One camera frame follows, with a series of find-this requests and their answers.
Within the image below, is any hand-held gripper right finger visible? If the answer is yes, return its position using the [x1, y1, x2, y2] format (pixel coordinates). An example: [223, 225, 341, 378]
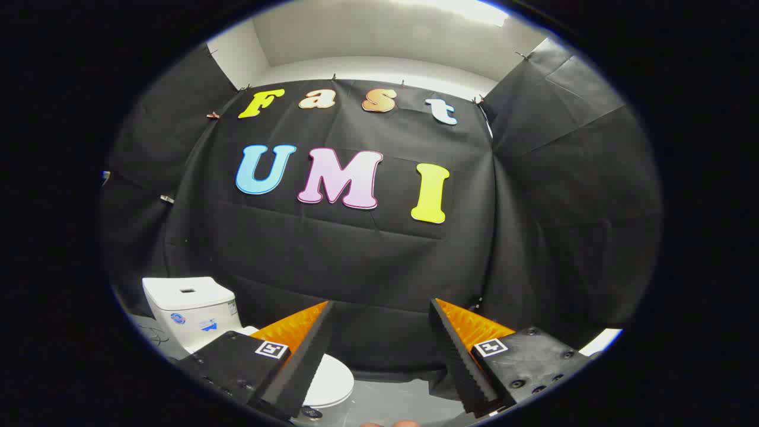
[428, 298, 595, 417]

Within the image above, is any black backdrop cloth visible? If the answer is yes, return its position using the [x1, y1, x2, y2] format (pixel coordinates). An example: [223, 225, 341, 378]
[100, 38, 663, 383]

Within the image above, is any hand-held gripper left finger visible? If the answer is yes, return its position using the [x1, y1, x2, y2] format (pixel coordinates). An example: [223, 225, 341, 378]
[177, 300, 340, 420]

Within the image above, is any white toilet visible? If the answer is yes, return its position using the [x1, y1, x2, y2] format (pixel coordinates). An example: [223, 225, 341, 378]
[142, 276, 355, 425]

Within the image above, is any white toilet lid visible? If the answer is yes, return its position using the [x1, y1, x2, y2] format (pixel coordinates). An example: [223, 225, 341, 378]
[301, 353, 355, 410]

